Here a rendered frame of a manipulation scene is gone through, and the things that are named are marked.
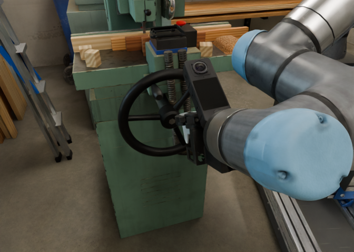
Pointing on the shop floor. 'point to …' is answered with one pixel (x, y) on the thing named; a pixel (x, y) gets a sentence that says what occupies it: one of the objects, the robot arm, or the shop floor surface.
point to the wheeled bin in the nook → (59, 1)
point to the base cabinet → (149, 178)
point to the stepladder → (16, 68)
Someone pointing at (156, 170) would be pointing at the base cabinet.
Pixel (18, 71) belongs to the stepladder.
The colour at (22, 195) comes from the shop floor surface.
